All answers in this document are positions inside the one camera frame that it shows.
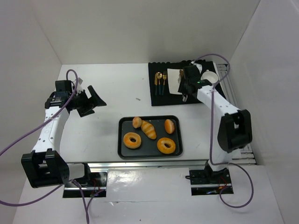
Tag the gold fork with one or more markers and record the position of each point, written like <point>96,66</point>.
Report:
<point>164,77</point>

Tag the round bun right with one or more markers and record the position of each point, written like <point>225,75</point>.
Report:
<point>169,126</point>

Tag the glazed donut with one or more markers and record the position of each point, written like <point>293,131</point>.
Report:
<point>166,145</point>
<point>132,140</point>

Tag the aluminium front rail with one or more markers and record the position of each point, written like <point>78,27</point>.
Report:
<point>146,164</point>

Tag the gold knife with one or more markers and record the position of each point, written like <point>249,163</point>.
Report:
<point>155,83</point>

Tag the white square plate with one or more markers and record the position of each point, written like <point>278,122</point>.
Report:
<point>174,80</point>

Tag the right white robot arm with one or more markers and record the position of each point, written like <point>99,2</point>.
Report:
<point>231,128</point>

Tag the small round bun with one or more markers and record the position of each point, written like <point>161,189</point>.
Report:
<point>136,122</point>

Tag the white cup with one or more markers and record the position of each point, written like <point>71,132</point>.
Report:
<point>211,76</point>

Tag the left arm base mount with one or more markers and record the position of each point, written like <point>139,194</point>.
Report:
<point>93,184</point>

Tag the glazed donut left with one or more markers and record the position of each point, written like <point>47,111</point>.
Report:
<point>132,140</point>

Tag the chocolate croissant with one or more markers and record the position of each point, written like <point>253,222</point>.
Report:
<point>181,74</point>

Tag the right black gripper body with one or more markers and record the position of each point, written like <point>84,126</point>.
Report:
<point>183,87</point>

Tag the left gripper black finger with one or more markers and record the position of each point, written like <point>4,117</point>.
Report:
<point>95,100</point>
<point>85,112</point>

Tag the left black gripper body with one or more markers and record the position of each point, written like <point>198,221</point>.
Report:
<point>84,104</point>

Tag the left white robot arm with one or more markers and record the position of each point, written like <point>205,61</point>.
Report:
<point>43,165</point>

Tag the black placemat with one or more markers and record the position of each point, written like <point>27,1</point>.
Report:
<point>167,98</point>

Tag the metal tongs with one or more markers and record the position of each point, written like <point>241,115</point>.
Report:
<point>184,97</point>

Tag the glazed donut right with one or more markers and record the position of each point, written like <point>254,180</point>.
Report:
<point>166,145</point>

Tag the gold spoon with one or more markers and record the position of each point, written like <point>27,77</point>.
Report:
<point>159,77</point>

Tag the striped long bread roll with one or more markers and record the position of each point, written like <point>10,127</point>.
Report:
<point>148,130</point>

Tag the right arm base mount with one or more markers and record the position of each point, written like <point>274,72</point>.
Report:
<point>208,182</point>

